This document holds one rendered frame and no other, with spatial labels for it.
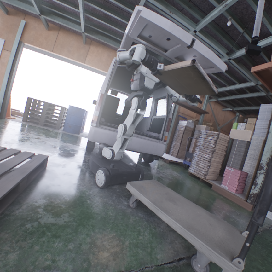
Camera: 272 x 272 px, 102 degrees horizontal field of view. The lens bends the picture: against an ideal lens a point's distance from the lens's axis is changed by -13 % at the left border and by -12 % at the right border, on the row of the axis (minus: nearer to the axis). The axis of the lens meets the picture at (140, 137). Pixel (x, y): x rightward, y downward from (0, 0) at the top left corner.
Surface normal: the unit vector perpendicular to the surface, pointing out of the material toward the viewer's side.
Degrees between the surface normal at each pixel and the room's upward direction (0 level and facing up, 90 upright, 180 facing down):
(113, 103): 93
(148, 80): 91
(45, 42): 90
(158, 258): 0
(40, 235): 0
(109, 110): 93
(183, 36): 106
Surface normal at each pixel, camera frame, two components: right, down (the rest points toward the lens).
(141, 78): -0.22, 0.14
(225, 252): 0.27, -0.96
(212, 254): -0.72, -0.17
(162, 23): 0.21, 0.39
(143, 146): 0.39, 0.14
